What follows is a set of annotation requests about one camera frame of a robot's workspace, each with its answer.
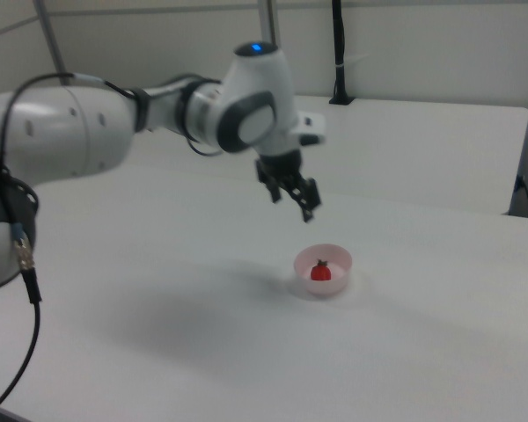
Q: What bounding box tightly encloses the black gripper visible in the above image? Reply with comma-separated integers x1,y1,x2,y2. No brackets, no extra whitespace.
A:
254,149,323,223

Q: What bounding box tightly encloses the red toy strawberry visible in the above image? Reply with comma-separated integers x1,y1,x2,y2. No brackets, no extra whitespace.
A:
310,258,334,282

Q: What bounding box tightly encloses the pink plastic bowl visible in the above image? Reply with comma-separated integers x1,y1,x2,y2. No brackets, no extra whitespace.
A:
293,242,354,297

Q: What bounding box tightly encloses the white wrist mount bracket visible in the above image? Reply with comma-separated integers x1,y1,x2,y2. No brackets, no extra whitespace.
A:
290,110,328,147

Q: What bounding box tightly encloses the black camera pole with base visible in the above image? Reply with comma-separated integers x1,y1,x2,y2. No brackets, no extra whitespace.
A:
328,0,357,106

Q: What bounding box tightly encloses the grey metal partition post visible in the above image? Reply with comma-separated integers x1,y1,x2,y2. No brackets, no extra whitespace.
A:
33,0,70,78
258,0,279,46

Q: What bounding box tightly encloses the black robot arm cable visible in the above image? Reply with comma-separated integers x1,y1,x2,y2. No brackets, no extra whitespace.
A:
0,72,143,422

